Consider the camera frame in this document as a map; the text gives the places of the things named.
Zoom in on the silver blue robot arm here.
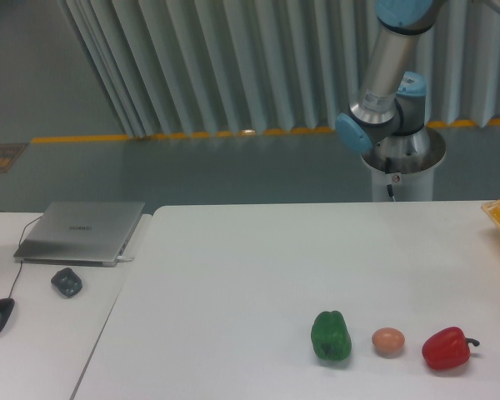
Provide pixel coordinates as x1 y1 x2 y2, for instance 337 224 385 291
336 1 500 153

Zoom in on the white folding partition screen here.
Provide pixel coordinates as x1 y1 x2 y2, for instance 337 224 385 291
61 1 500 138

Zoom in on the silver closed laptop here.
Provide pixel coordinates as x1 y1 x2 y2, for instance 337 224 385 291
14 202 144 267

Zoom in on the green bell pepper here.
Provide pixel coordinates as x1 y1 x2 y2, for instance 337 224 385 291
310 310 352 362

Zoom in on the brown egg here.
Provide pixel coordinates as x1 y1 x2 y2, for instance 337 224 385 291
372 327 405 356

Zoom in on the small black plastic object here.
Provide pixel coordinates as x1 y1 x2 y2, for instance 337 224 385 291
51 267 83 298

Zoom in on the red bell pepper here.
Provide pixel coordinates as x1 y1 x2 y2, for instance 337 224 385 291
422 327 480 371

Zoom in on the black pedestal cable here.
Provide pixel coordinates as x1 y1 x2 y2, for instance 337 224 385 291
383 157 398 203

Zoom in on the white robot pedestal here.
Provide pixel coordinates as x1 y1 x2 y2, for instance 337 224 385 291
362 127 447 202

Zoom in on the black mouse cable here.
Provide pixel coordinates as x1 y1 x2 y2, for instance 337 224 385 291
0 210 45 300

